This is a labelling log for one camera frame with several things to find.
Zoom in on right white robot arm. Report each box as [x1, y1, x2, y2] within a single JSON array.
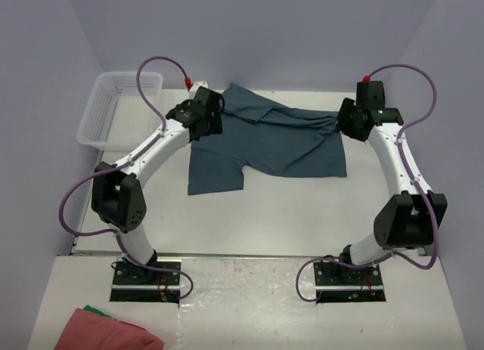
[[335, 76, 448, 269]]

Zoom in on white plastic basket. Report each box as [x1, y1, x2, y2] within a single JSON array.
[[76, 71, 163, 152]]

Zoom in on blue-grey t shirt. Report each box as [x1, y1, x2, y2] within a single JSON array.
[[188, 84, 347, 196]]

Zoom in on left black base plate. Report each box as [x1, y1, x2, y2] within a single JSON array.
[[110, 259, 181, 305]]

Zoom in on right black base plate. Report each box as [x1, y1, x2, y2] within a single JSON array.
[[313, 262, 386, 303]]

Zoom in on folded green t shirt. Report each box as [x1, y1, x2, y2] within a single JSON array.
[[82, 305, 111, 318]]

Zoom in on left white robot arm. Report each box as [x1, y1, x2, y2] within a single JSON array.
[[91, 85, 225, 267]]

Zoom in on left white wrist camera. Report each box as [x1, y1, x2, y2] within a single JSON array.
[[189, 79, 209, 99]]

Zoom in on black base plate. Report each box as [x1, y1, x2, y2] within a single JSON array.
[[313, 262, 386, 303], [110, 259, 181, 305]]

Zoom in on folded pink t shirt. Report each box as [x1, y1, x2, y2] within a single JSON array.
[[54, 308, 165, 350]]

